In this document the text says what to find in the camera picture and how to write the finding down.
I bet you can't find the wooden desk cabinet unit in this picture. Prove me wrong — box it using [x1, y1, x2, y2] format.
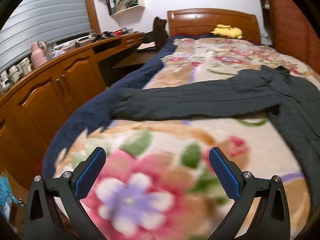
[1, 33, 144, 189]

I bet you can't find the floral fleece blanket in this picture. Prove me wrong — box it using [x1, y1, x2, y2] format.
[55, 38, 319, 239]

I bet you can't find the yellow plush toy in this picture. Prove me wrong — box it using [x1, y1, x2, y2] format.
[211, 24, 243, 39]

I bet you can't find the wooden bed headboard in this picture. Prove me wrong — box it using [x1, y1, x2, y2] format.
[167, 8, 261, 44]

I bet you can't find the dark grey large jacket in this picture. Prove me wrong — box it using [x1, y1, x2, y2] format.
[110, 66, 319, 209]

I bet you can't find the louvred wooden wardrobe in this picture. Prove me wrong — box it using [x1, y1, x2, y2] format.
[260, 0, 319, 73]

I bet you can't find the dark brown chair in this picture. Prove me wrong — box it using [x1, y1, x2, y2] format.
[143, 16, 169, 52]

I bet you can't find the grey window blind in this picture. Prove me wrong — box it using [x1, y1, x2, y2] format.
[1, 0, 92, 70]

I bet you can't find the pink kettle jug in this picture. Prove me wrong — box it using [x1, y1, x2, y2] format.
[31, 41, 48, 69]

